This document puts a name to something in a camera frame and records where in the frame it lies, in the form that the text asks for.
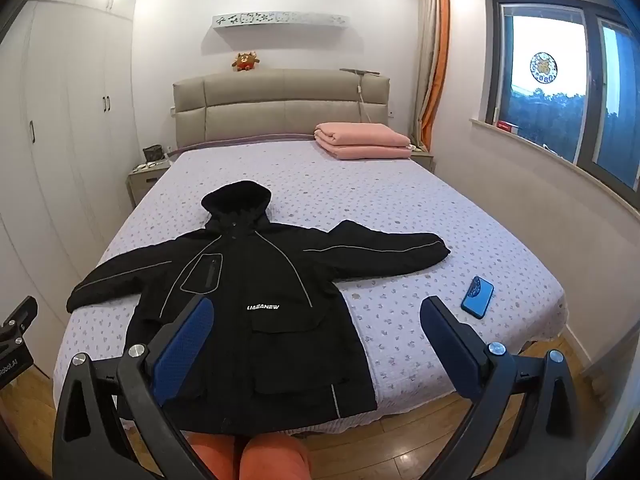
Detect grey nightstand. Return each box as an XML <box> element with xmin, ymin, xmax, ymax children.
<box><xmin>126</xmin><ymin>158</ymin><xmax>171</xmax><ymax>208</ymax></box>

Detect orange trousers legs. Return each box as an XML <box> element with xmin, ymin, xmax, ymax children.
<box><xmin>186</xmin><ymin>432</ymin><xmax>311</xmax><ymax>480</ymax></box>

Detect blue smartphone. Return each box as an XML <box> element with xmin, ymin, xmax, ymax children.
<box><xmin>461</xmin><ymin>276</ymin><xmax>495</xmax><ymax>320</ymax></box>

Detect white wardrobe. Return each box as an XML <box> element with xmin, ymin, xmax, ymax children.
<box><xmin>1</xmin><ymin>0</ymin><xmax>141</xmax><ymax>372</ymax></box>

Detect beige padded headboard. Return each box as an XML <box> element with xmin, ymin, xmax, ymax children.
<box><xmin>174</xmin><ymin>68</ymin><xmax>390</xmax><ymax>148</ymax></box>

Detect red box on windowsill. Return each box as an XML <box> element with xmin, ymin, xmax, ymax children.
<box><xmin>495</xmin><ymin>120</ymin><xmax>518</xmax><ymax>134</ymax></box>

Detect orange and beige curtain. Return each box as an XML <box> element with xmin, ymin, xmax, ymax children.
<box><xmin>411</xmin><ymin>0</ymin><xmax>451</xmax><ymax>151</ymax></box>

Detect orange plush toy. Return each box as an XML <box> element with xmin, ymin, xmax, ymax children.
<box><xmin>232</xmin><ymin>52</ymin><xmax>260</xmax><ymax>72</ymax></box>

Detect black hooded jacket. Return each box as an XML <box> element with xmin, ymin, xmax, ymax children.
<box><xmin>66</xmin><ymin>181</ymin><xmax>448</xmax><ymax>436</ymax></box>

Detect bed with floral sheet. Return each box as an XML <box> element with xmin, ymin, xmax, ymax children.
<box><xmin>54</xmin><ymin>140</ymin><xmax>567</xmax><ymax>434</ymax></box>

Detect white decorative wall shelf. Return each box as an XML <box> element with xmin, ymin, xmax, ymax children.
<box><xmin>212</xmin><ymin>11</ymin><xmax>350</xmax><ymax>29</ymax></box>

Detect right nightstand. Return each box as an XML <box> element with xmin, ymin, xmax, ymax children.
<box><xmin>411</xmin><ymin>146</ymin><xmax>435</xmax><ymax>172</ymax></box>

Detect folded pink blanket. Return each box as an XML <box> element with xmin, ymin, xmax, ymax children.
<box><xmin>314</xmin><ymin>122</ymin><xmax>411</xmax><ymax>160</ymax></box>

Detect dark framed window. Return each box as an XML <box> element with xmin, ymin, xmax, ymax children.
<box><xmin>483</xmin><ymin>0</ymin><xmax>639</xmax><ymax>206</ymax></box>

